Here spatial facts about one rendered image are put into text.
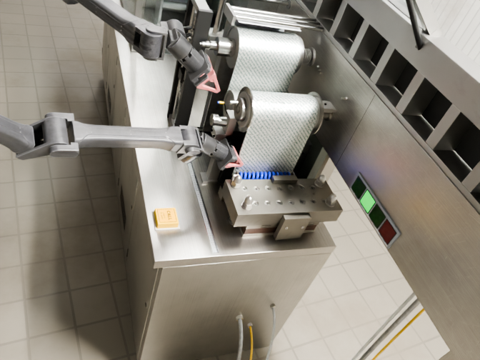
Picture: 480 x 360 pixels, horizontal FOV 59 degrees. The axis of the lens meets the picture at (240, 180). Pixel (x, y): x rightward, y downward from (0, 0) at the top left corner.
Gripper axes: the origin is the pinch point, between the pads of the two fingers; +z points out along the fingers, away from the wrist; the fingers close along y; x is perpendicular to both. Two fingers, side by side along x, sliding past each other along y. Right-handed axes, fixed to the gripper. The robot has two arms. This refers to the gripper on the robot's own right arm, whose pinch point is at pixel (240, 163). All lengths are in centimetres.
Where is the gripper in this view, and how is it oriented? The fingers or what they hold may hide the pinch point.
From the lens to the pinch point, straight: 146.6
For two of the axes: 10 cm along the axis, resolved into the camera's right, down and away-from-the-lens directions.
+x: 6.9, -6.2, -3.7
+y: 2.8, 7.0, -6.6
